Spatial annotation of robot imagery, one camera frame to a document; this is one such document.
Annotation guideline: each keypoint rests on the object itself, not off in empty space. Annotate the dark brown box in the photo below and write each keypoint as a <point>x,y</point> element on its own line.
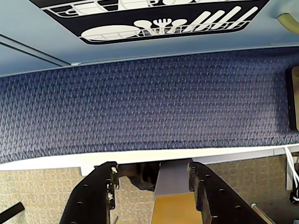
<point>293,98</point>

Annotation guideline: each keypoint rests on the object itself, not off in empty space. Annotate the yellow wooden board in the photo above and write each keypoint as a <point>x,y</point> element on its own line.
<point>174,210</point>

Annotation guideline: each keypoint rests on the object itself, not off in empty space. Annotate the black dish rack print panel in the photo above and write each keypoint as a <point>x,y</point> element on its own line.
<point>154,21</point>

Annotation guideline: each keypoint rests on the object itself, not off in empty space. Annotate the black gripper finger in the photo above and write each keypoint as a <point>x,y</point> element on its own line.
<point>222,200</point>
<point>91,198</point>

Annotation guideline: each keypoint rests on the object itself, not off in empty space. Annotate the gray table leg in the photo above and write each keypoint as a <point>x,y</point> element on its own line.
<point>172,177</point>

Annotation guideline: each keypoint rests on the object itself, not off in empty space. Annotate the light blue toy kitchen board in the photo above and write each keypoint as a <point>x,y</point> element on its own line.
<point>35,35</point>

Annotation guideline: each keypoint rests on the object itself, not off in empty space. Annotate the thin metal rod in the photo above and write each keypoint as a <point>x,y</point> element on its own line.
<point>260,213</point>

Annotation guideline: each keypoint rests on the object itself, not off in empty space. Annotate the black flat strip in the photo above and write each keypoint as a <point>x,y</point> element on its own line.
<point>10,211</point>

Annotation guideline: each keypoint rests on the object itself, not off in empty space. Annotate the blue woven mat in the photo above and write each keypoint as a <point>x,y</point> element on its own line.
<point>144,105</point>

